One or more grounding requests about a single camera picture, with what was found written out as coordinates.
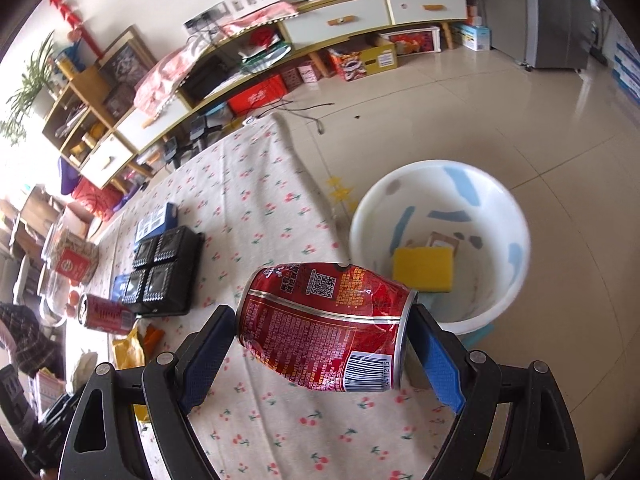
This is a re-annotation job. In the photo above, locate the white plastic bucket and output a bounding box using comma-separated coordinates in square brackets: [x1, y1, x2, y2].
[348, 160, 531, 337]

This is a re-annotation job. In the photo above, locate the yellow sponge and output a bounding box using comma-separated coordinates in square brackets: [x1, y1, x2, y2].
[391, 246, 453, 293]

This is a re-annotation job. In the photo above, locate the small pink box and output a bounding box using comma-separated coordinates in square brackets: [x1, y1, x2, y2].
[282, 62, 321, 92]

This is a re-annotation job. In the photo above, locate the crushed red drink can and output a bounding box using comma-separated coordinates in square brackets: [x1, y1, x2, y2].
[235, 262, 419, 395]

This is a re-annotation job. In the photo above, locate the large blue carton box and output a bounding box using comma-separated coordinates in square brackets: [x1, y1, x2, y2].
[134, 202, 181, 246]

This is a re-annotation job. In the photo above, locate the green potted plant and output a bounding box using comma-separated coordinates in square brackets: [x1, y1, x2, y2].
[0, 30, 61, 146]

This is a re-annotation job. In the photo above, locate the wooden framed picture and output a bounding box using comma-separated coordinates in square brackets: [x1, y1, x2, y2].
[97, 25, 156, 78]

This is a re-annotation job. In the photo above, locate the grey refrigerator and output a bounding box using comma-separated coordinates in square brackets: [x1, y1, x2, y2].
[522, 0, 608, 71]

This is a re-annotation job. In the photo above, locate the red hanging decoration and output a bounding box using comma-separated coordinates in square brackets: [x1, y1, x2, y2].
[48, 0, 103, 56]

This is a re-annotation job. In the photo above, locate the black cable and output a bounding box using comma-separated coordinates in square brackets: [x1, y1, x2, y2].
[250, 102, 336, 136]

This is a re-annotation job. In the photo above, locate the dark red cola can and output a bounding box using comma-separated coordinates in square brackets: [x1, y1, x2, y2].
[77, 292, 137, 335]

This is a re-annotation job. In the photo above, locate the blue and white box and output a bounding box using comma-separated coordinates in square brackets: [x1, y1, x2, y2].
[462, 22, 493, 52]

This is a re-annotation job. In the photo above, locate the black plastic tray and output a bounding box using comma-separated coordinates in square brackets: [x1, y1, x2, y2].
[121, 226, 205, 317]

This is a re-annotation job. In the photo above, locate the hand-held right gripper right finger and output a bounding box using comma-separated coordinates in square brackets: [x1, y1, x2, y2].
[407, 302, 586, 480]

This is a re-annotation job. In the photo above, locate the wooden cabinet with white drawers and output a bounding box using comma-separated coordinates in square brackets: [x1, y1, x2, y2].
[42, 0, 471, 191]

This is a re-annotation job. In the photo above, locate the yellow orange wrapper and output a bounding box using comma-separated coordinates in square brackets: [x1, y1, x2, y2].
[112, 322, 163, 368]

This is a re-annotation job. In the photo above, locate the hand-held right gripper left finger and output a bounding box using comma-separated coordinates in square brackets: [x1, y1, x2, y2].
[59, 304, 236, 480]

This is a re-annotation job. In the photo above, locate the plaid cloth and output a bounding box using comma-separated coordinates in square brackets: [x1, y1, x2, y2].
[0, 302, 63, 376]

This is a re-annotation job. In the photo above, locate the purple bag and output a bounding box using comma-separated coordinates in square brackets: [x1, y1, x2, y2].
[57, 156, 83, 196]

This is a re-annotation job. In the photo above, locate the red gift box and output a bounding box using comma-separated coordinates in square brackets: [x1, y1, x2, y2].
[227, 76, 288, 117]

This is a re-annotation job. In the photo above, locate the cherry print tablecloth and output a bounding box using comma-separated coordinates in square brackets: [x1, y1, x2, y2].
[75, 112, 441, 480]

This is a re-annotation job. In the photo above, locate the red bag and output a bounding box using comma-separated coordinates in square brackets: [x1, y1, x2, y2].
[70, 180, 123, 221]

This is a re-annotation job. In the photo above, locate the stack of blue white boxes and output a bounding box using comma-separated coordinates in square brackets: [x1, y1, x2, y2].
[612, 40, 640, 111]

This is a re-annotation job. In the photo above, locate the white plastic crate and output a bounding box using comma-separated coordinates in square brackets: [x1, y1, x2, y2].
[380, 26, 443, 56]

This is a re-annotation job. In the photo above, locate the white crumpled paper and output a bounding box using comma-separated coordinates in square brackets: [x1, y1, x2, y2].
[70, 350, 98, 391]

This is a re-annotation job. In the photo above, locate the small pink cloth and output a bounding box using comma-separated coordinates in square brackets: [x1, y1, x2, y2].
[220, 0, 298, 36]

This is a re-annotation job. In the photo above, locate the yellow printed cardboard box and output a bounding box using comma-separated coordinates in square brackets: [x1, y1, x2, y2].
[327, 42, 398, 82]

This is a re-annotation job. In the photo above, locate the black device on shelf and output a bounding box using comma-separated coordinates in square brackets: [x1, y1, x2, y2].
[180, 55, 241, 103]

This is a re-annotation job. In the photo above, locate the large pink cloth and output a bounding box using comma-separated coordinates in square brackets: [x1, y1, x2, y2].
[134, 35, 221, 116]

